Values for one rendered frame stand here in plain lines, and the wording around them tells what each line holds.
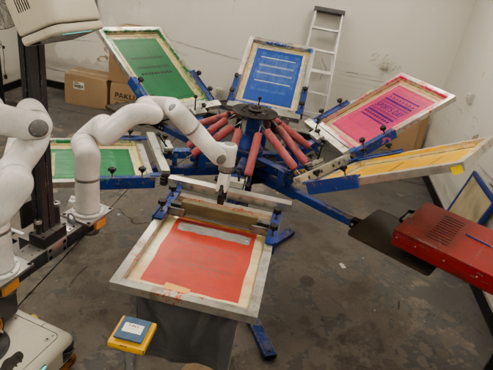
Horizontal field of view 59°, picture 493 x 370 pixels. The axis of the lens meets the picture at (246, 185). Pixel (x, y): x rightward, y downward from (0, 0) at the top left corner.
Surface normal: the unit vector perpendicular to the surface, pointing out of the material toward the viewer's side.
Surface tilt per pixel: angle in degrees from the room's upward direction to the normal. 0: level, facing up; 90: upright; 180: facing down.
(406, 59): 90
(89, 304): 0
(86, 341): 0
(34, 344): 0
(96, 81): 88
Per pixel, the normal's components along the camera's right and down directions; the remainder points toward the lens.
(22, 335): 0.15, -0.88
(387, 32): -0.18, 0.43
